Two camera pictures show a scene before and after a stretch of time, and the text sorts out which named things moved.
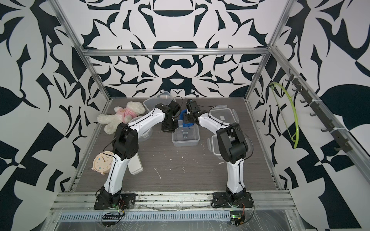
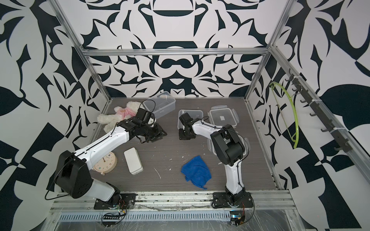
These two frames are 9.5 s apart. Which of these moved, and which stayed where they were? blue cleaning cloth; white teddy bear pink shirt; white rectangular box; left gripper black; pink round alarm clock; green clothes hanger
Moved: left gripper black; blue cleaning cloth
Stayed: pink round alarm clock; white teddy bear pink shirt; green clothes hanger; white rectangular box
